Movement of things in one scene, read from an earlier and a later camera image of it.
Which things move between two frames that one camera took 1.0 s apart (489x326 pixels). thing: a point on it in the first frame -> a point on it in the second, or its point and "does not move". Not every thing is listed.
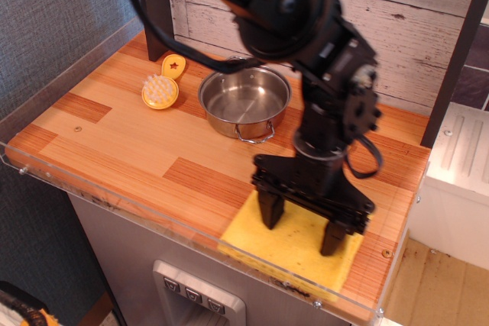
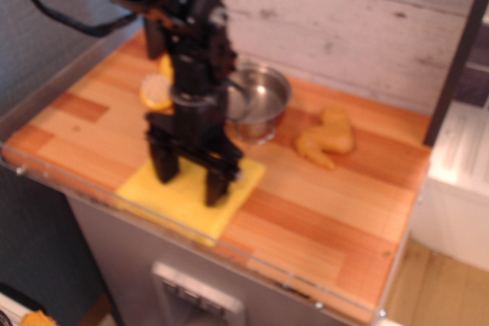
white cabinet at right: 451,211 does not move
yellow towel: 289,253 -> 182,204
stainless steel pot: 246,103 does not move
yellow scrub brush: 160,91 does not move
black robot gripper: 313,182 -> 197,128
